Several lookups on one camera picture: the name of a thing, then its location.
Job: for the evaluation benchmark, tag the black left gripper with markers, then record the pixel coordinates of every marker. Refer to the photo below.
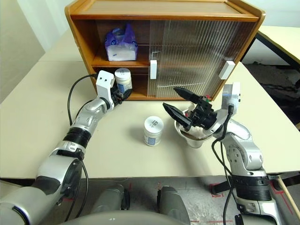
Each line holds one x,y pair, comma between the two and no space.
117,96

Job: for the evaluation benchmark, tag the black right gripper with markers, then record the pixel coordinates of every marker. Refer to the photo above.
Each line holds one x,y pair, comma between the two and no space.
204,114

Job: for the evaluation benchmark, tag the white bottle blue print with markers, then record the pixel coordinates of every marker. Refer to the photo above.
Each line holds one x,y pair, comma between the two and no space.
123,80
153,133

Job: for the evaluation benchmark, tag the white plush cat cup toy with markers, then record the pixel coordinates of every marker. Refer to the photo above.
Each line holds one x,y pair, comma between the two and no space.
194,140

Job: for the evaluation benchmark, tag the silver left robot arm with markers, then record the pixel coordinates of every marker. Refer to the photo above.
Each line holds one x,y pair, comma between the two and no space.
84,117

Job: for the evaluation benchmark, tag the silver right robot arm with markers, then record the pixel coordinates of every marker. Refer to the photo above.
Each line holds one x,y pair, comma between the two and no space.
241,145

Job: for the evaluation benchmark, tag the wooden cabinet shelf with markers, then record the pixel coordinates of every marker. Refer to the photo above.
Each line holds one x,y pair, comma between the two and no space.
100,63

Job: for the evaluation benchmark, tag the wooden cabinet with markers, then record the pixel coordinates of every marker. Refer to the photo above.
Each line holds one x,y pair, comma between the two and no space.
79,47

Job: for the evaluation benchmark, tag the purple tissue pack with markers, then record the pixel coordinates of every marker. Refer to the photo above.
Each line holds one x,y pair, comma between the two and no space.
120,51

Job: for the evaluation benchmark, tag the ribbed translucent sliding door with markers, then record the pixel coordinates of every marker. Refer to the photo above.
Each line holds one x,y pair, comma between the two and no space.
187,58
243,47

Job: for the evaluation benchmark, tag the black stand leg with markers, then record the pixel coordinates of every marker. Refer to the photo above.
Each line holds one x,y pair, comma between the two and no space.
218,187

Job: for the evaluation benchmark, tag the dark grey rounded housing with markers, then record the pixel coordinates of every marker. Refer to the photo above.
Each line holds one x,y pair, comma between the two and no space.
110,199
172,204

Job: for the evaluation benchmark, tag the silver robot torso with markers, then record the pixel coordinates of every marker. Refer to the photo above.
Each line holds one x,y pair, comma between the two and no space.
122,219

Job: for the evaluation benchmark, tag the wooden stick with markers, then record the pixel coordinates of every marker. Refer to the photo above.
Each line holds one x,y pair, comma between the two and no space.
287,194

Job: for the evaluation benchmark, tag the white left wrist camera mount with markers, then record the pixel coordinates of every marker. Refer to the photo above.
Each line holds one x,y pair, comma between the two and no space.
104,80

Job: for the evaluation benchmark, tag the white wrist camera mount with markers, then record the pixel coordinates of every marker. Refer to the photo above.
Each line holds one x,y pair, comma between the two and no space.
104,80
234,93

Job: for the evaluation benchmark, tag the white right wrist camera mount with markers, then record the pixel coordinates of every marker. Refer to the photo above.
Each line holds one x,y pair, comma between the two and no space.
234,93

